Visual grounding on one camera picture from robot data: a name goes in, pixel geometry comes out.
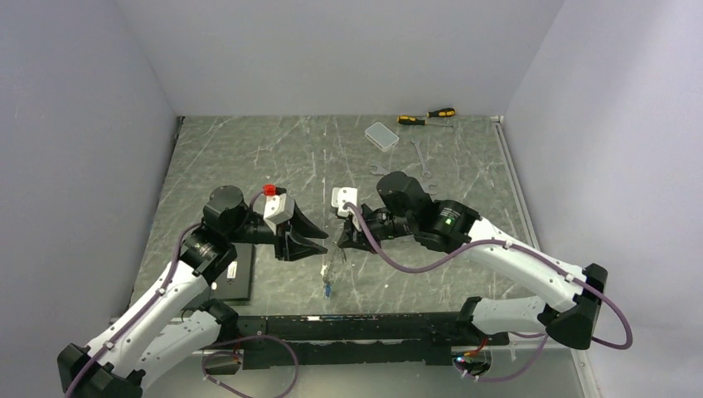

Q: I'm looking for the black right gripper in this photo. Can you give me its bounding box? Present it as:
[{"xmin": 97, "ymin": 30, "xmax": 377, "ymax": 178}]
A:
[{"xmin": 337, "ymin": 204, "xmax": 417, "ymax": 254}]

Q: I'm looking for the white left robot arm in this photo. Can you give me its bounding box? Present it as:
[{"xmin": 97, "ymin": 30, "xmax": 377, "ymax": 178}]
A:
[{"xmin": 57, "ymin": 185, "xmax": 328, "ymax": 397}]

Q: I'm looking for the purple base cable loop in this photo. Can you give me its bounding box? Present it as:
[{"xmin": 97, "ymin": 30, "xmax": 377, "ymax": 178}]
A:
[{"xmin": 201, "ymin": 336, "xmax": 300, "ymax": 398}]

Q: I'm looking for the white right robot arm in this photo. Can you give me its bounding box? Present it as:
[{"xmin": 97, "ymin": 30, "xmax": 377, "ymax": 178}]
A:
[{"xmin": 331, "ymin": 172, "xmax": 608, "ymax": 350}]

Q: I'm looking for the black flat box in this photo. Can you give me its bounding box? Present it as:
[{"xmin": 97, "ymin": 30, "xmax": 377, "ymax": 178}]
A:
[{"xmin": 209, "ymin": 244, "xmax": 255, "ymax": 303}]

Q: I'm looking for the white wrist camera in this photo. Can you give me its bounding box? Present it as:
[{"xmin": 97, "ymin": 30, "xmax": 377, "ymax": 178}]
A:
[
  {"xmin": 263, "ymin": 184, "xmax": 295, "ymax": 230},
  {"xmin": 331, "ymin": 187, "xmax": 361, "ymax": 230}
]

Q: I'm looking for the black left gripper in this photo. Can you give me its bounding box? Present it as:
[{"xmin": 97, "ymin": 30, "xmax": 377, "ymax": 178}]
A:
[{"xmin": 227, "ymin": 200, "xmax": 327, "ymax": 260}]

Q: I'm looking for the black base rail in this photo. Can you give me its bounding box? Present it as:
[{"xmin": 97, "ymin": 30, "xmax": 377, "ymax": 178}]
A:
[{"xmin": 210, "ymin": 312, "xmax": 510, "ymax": 370}]

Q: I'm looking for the small silver wrench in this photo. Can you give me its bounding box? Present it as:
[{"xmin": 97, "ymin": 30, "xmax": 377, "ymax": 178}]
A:
[{"xmin": 410, "ymin": 138, "xmax": 433, "ymax": 179}]

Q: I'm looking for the yellow black screwdriver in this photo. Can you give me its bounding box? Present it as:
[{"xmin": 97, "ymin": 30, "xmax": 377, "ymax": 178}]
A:
[
  {"xmin": 396, "ymin": 115, "xmax": 453, "ymax": 128},
  {"xmin": 419, "ymin": 108, "xmax": 456, "ymax": 119}
]

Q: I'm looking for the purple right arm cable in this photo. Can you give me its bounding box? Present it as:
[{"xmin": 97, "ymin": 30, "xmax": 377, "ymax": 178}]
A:
[{"xmin": 342, "ymin": 201, "xmax": 633, "ymax": 385}]

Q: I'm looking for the clear plastic box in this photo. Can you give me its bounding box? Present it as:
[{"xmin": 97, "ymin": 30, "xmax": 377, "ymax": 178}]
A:
[{"xmin": 365, "ymin": 122, "xmax": 400, "ymax": 153}]

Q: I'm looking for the yellow black screwdriver lower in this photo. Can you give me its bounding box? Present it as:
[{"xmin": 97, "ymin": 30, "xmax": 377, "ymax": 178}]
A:
[{"xmin": 396, "ymin": 115, "xmax": 453, "ymax": 128}]

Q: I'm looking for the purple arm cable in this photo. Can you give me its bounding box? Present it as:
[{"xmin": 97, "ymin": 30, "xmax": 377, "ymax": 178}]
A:
[
  {"xmin": 63, "ymin": 189, "xmax": 279, "ymax": 398},
  {"xmin": 342, "ymin": 201, "xmax": 633, "ymax": 385}
]

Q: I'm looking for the large silver wrench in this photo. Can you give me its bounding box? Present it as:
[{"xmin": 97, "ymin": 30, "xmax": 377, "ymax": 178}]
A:
[{"xmin": 369, "ymin": 163, "xmax": 437, "ymax": 195}]

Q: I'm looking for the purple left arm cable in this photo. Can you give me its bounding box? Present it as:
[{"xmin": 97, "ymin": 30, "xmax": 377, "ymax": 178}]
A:
[{"xmin": 63, "ymin": 189, "xmax": 279, "ymax": 398}]

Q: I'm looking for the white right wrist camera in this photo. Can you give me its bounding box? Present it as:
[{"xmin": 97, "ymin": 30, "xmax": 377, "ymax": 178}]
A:
[{"xmin": 331, "ymin": 187, "xmax": 361, "ymax": 230}]

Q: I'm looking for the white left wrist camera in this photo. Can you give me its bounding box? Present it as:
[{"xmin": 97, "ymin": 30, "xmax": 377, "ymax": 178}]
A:
[{"xmin": 263, "ymin": 184, "xmax": 295, "ymax": 230}]

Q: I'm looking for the yellow black screwdriver upper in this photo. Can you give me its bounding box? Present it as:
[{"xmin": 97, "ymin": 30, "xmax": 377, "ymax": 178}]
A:
[{"xmin": 419, "ymin": 108, "xmax": 456, "ymax": 119}]

